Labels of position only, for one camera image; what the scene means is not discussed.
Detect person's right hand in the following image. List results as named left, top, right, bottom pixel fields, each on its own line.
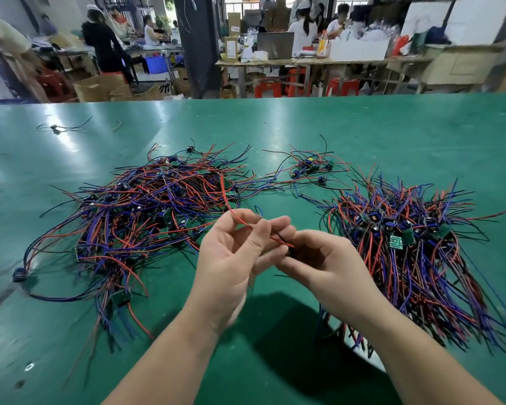
left=274, top=229, right=391, bottom=328

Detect person's left hand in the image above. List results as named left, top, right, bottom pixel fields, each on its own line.
left=181, top=208, right=298, bottom=334

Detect red wired circuit module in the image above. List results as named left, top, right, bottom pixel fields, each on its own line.
left=219, top=174, right=297, bottom=249

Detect person's right forearm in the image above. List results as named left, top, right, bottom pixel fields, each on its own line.
left=356, top=303, right=506, bottom=405

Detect person's left forearm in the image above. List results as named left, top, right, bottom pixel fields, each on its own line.
left=101, top=305, right=233, bottom=405

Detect red plastic stool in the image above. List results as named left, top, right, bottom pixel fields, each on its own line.
left=326, top=78, right=360, bottom=97
left=254, top=80, right=283, bottom=99
left=286, top=67, right=313, bottom=98

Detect long wooden work table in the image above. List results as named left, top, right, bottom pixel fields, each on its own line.
left=215, top=56, right=434, bottom=98

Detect flat cardboard box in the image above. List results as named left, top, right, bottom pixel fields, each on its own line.
left=110, top=83, right=166, bottom=102

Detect row of white boxes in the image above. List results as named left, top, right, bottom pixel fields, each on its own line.
left=327, top=38, right=391, bottom=62

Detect grey laptop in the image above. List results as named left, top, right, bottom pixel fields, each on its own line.
left=257, top=32, right=295, bottom=60

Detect small labelled cardboard box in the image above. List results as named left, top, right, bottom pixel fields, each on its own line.
left=224, top=35, right=240, bottom=64

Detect blue plastic crate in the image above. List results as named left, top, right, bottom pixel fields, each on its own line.
left=145, top=55, right=170, bottom=75

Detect dark pillar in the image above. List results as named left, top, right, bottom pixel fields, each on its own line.
left=172, top=0, right=223, bottom=100

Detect red plastic bag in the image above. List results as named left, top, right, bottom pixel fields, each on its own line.
left=391, top=34, right=410, bottom=57

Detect metal work table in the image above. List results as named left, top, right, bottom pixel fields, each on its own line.
left=33, top=44, right=184, bottom=82

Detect open cardboard box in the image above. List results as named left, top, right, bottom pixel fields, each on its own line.
left=73, top=74, right=132, bottom=103

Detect stack of cardboard cartons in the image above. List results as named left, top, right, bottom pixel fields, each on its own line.
left=227, top=0, right=292, bottom=37

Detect large cardboard carton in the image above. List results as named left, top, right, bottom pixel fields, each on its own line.
left=421, top=44, right=506, bottom=86

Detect red plastic chair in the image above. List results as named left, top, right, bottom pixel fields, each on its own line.
left=35, top=66, right=76, bottom=102

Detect white foam boards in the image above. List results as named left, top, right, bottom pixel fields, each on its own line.
left=400, top=0, right=506, bottom=47

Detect small cluster of wired circuit boards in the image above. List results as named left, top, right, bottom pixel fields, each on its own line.
left=262, top=135, right=351, bottom=199

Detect dense heap of wired circuit boards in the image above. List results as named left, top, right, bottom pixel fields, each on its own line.
left=301, top=166, right=506, bottom=360

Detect large pile of wired circuit boards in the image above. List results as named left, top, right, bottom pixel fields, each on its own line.
left=12, top=141, right=281, bottom=355

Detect loose black wire piece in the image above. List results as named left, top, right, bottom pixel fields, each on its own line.
left=36, top=116, right=94, bottom=135

